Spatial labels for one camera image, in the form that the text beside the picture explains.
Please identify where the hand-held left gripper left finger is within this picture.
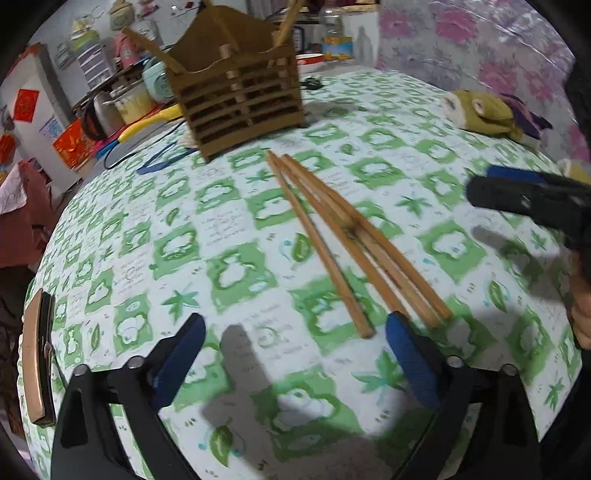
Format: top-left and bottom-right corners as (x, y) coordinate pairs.
(50, 313), (207, 480)

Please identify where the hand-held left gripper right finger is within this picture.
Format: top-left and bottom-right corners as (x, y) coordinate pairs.
(386, 311), (543, 480)

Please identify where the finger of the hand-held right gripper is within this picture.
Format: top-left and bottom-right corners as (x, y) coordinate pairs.
(486, 165), (591, 191)
(466, 175), (591, 222)

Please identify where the long wooden chopstick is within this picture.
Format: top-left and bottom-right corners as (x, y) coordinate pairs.
(275, 156), (410, 320)
(281, 155), (440, 330)
(286, 154), (453, 319)
(267, 150), (376, 340)
(124, 28), (188, 77)
(274, 0), (308, 49)

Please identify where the brown wooden chopstick holder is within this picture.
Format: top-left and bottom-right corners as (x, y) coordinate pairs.
(164, 4), (308, 162)

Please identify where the person's right hand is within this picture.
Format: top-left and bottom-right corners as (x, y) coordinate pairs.
(571, 258), (591, 350)

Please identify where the yellow cloth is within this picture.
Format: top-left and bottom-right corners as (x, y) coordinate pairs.
(556, 159), (591, 183)

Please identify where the olive plush toy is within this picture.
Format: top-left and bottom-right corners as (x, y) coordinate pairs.
(441, 90), (552, 148)

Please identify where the green patterned tablecloth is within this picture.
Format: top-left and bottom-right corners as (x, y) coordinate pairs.
(16, 69), (585, 480)

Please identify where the pink floral plastic sheet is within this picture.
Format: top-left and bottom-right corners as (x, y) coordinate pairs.
(379, 0), (591, 162)

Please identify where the phone in brown case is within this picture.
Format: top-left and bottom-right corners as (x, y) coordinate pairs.
(21, 291), (58, 425)

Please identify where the white box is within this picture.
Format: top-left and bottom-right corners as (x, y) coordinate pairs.
(353, 11), (380, 70)

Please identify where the blue ribbon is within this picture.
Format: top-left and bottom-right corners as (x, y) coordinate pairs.
(136, 143), (199, 175)

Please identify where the pink cloth over chair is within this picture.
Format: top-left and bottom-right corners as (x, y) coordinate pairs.
(0, 159), (56, 268)

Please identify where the clear plastic bottle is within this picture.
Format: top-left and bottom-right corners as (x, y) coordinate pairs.
(321, 8), (354, 63)

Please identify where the red and white bowl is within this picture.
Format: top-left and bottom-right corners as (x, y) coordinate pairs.
(295, 53), (326, 75)

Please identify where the red gift bag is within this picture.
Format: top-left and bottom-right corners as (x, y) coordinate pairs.
(52, 121), (100, 169)

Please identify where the yellow fly swatter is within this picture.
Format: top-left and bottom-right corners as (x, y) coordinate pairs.
(117, 104), (185, 141)

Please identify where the stainless steel kettle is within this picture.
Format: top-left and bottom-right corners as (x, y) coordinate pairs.
(83, 90), (123, 139)

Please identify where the white and yellow pot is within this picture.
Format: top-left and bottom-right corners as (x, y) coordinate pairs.
(113, 85), (155, 124)

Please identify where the white refrigerator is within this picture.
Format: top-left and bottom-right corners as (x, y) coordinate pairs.
(0, 44), (77, 185)

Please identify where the pale green rice cooker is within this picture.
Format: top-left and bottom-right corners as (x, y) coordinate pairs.
(141, 58), (178, 104)

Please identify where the red diamond paper on refrigerator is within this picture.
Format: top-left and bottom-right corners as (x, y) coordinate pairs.
(13, 89), (40, 123)

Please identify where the grey plastic drawer unit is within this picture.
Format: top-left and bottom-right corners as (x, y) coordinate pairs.
(69, 32), (114, 86)

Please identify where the pink thermos jug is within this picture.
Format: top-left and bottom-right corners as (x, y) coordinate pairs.
(115, 32), (139, 70)

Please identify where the black cable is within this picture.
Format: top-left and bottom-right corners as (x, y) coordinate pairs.
(104, 138), (153, 169)

